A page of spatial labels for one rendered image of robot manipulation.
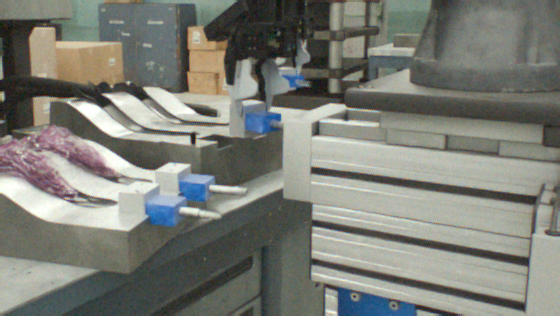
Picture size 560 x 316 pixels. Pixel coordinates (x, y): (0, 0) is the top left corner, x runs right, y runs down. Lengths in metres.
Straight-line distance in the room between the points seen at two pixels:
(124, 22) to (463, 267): 7.86
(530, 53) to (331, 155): 0.22
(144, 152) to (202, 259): 0.21
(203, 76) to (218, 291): 6.89
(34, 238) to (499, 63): 0.57
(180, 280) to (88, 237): 0.26
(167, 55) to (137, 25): 0.56
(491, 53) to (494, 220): 0.16
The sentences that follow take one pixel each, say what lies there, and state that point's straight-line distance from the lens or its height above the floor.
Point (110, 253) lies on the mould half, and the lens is 0.80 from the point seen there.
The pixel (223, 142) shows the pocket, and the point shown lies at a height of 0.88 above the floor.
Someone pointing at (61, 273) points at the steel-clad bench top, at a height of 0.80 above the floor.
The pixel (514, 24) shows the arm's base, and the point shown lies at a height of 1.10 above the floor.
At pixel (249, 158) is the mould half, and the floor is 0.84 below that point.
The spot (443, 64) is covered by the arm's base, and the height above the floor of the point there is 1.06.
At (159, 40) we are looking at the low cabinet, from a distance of 8.12.
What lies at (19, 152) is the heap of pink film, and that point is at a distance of 0.93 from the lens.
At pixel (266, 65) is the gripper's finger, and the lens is 1.05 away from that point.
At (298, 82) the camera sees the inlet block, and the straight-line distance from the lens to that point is 1.54.
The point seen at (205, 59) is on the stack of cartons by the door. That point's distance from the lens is 7.95.
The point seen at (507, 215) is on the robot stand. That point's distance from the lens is 0.65.
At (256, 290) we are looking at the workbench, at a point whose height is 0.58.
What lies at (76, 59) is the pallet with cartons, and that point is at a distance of 5.65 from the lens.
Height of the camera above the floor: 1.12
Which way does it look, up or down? 10 degrees down
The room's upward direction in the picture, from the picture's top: straight up
